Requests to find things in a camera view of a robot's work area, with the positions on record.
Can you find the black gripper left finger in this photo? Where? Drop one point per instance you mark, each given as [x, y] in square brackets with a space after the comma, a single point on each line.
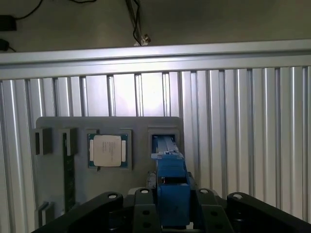
[97, 213]

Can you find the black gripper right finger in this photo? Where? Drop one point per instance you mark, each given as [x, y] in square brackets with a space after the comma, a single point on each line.
[255, 216]

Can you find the green RAM stick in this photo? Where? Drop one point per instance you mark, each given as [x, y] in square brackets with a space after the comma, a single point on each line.
[69, 174]

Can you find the silver CPU chip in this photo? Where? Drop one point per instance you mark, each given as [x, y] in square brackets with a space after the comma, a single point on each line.
[107, 150]

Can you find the grey parts rack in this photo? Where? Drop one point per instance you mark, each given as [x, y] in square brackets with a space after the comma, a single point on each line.
[141, 150]

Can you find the small black adapter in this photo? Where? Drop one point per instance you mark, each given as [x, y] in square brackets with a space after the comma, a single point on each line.
[3, 44]

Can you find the black power adapter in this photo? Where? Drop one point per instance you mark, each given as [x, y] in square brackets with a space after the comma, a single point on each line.
[7, 23]

